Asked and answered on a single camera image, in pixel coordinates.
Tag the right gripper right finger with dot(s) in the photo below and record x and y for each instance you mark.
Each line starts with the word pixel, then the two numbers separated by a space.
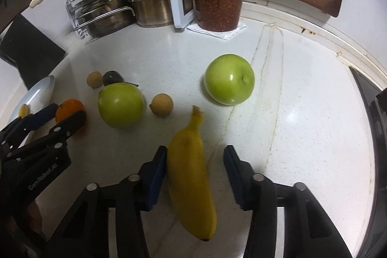
pixel 309 232

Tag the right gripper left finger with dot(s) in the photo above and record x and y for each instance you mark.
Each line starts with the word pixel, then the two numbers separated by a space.
pixel 106 221

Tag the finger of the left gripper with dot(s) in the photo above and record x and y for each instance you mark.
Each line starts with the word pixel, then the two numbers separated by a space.
pixel 65 128
pixel 15 132

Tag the green apple with stem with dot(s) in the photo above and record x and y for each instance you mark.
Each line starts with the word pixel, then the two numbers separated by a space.
pixel 121 105

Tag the large yellow banana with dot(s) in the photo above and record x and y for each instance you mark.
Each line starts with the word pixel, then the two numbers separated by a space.
pixel 187 178

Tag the small yellow banana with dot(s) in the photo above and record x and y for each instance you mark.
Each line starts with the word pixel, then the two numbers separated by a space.
pixel 24 110

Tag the left hand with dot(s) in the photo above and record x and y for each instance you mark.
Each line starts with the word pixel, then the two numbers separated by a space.
pixel 32 219

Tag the light blue oval plate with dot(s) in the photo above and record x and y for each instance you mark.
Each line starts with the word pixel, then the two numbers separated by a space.
pixel 37 97

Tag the black knife block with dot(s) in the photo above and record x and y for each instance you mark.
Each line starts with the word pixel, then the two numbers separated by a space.
pixel 30 51

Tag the large stainless steel pot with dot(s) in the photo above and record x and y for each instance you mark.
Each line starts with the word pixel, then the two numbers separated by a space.
pixel 104 17

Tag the small stainless steel pot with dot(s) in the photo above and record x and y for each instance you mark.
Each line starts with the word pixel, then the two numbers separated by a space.
pixel 152 13

